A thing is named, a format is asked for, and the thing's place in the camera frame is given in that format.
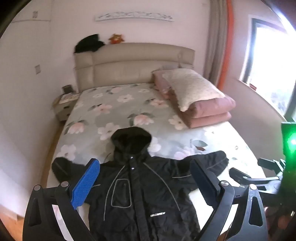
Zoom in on orange plush toy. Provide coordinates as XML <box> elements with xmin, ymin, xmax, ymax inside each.
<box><xmin>109</xmin><ymin>34</ymin><xmax>125</xmax><ymax>44</ymax></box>

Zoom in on black cloth pile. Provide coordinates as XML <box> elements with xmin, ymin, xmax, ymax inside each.
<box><xmin>74</xmin><ymin>34</ymin><xmax>105</xmax><ymax>54</ymax></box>

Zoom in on folded pink quilt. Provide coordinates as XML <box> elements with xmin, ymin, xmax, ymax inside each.
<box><xmin>151</xmin><ymin>70</ymin><xmax>236</xmax><ymax>129</ymax></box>

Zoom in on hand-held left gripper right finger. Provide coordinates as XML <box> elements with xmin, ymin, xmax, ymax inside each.
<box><xmin>190</xmin><ymin>158</ymin><xmax>269</xmax><ymax>241</ymax></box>

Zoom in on orange curtain strip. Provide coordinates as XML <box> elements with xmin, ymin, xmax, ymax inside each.
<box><xmin>218</xmin><ymin>0</ymin><xmax>233</xmax><ymax>90</ymax></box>

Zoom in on grey curtain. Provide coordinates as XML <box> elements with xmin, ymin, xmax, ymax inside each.
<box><xmin>203</xmin><ymin>0</ymin><xmax>229</xmax><ymax>88</ymax></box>

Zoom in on cream dotted pillow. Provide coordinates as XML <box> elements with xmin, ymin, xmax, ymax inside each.
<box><xmin>162</xmin><ymin>69</ymin><xmax>226</xmax><ymax>112</ymax></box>

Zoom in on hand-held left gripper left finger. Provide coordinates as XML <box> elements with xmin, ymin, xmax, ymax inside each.
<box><xmin>23</xmin><ymin>158</ymin><xmax>100</xmax><ymax>241</ymax></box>

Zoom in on person's right forearm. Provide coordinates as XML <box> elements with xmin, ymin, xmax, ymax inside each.
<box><xmin>266</xmin><ymin>205</ymin><xmax>292</xmax><ymax>241</ymax></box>

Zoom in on dark framed window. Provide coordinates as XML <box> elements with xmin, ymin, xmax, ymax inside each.
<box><xmin>239</xmin><ymin>14</ymin><xmax>296</xmax><ymax>123</ymax></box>

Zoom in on beige nightstand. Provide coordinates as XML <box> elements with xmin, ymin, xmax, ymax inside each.
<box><xmin>52</xmin><ymin>93</ymin><xmax>81</xmax><ymax>122</ymax></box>

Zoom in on black hooded jacket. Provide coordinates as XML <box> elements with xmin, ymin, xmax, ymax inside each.
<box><xmin>51</xmin><ymin>126</ymin><xmax>229</xmax><ymax>241</ymax></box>

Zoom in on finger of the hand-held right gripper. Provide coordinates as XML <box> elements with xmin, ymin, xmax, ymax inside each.
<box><xmin>229</xmin><ymin>167</ymin><xmax>281</xmax><ymax>188</ymax></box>
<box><xmin>258</xmin><ymin>158</ymin><xmax>287</xmax><ymax>173</ymax></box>

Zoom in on white carved wall ornament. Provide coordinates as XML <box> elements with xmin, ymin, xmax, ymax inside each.
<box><xmin>94</xmin><ymin>11</ymin><xmax>174</xmax><ymax>23</ymax></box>

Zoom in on beige padded headboard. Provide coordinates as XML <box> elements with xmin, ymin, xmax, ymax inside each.
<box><xmin>73</xmin><ymin>43</ymin><xmax>195</xmax><ymax>92</ymax></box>

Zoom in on bed with floral sheet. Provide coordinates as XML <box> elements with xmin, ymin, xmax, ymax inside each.
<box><xmin>46</xmin><ymin>83</ymin><xmax>266</xmax><ymax>241</ymax></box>

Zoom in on magazines on nightstand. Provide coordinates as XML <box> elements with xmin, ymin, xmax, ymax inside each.
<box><xmin>59</xmin><ymin>93</ymin><xmax>81</xmax><ymax>104</ymax></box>

